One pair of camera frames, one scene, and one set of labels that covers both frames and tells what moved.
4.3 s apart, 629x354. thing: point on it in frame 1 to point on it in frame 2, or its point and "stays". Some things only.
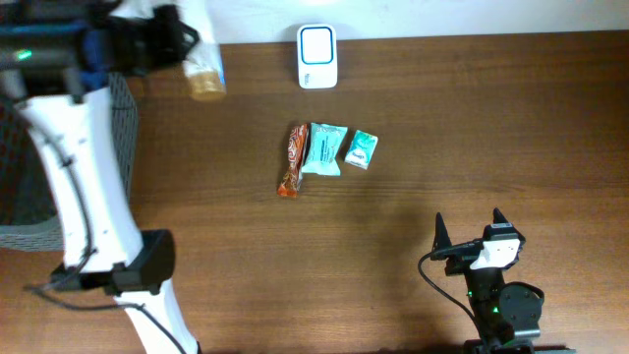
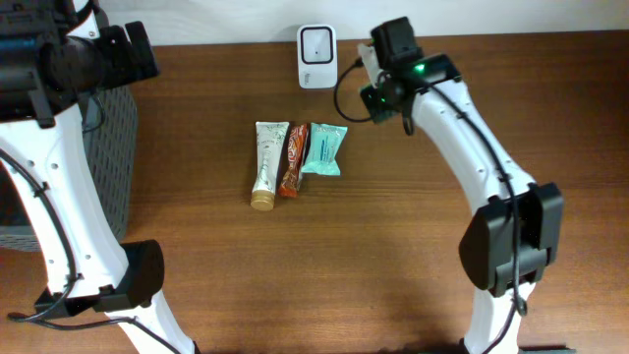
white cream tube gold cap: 204,73 to 270,137
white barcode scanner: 316,50 stays
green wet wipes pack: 324,143 stays
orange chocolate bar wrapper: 298,139 stays
